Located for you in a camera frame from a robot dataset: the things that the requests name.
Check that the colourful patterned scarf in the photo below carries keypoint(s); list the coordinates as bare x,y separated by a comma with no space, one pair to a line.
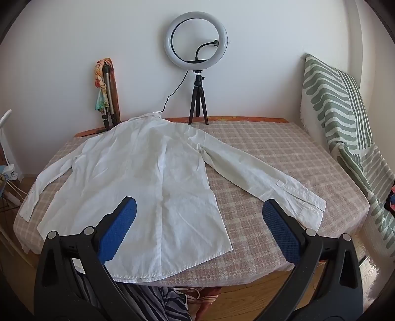
99,89

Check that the colourful cloth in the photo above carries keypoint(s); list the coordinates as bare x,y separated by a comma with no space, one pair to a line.
390,199

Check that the pink plaid table cloth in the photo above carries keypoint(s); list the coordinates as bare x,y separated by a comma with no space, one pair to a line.
262,154

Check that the green striped blanket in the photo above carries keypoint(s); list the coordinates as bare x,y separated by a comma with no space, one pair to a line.
333,102

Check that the white stand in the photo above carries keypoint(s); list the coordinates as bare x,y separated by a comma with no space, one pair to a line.
7,148

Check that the person's grey striped clothing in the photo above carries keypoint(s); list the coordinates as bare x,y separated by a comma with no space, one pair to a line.
166,305

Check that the white long-sleeved shirt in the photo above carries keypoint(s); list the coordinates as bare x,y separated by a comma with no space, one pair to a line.
154,185

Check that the pink striped cloth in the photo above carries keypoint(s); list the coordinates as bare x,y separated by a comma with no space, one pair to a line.
209,301

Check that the brown wooden board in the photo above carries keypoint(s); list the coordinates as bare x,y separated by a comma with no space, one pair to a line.
115,89

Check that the black gooseneck phone holder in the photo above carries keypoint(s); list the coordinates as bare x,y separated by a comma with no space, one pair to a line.
202,48

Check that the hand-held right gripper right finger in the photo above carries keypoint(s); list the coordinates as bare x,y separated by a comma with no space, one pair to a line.
279,229

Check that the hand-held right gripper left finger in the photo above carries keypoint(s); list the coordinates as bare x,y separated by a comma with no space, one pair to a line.
118,229

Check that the small black tripod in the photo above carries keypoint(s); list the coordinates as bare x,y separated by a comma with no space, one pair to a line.
199,92

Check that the folded silver tripod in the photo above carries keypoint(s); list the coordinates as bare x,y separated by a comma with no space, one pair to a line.
108,92

